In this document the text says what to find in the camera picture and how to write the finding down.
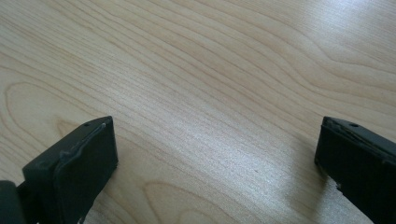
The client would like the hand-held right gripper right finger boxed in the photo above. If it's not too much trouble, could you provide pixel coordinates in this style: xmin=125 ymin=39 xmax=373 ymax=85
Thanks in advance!
xmin=314 ymin=116 xmax=396 ymax=224

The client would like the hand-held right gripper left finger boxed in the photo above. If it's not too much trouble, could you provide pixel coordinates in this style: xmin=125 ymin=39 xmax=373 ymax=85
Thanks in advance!
xmin=21 ymin=116 xmax=120 ymax=224

